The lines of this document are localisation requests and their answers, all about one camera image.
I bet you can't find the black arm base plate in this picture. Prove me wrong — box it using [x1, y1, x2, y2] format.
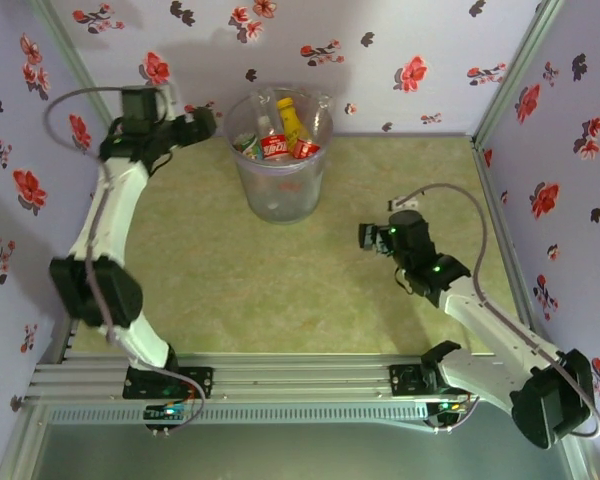
[388, 363, 481, 400]
[122, 366, 215, 401]

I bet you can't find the green and red label bottle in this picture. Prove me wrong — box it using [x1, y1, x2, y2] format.
[231, 130, 264, 161]

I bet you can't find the translucent grey plastic bin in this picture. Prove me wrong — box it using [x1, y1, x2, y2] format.
[223, 85, 335, 225]

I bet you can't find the grey slotted cable duct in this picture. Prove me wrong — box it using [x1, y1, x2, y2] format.
[46, 403, 431, 425]

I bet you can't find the grey left arm cable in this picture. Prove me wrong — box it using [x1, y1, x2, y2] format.
[44, 85, 209, 434]

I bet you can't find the aluminium side rail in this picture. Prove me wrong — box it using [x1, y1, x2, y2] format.
[37, 319, 81, 364]
[471, 139, 549, 359]

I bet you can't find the aluminium frame post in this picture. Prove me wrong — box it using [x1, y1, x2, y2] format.
[471, 0, 567, 151]
[29, 0, 112, 121]

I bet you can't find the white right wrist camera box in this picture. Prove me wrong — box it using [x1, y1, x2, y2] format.
[388, 196, 422, 214]

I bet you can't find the grey metal lower panel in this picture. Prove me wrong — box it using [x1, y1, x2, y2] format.
[0, 399, 591, 480]

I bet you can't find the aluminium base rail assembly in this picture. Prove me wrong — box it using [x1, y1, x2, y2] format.
[24, 351, 579, 406]

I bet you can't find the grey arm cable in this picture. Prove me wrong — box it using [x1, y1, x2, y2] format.
[402, 182, 600, 441]
[44, 85, 209, 434]

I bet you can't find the grey right arm cable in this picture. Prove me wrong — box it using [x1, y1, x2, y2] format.
[402, 182, 600, 441]

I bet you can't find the yellow plastic bottle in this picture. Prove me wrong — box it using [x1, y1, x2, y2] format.
[275, 97, 311, 144]

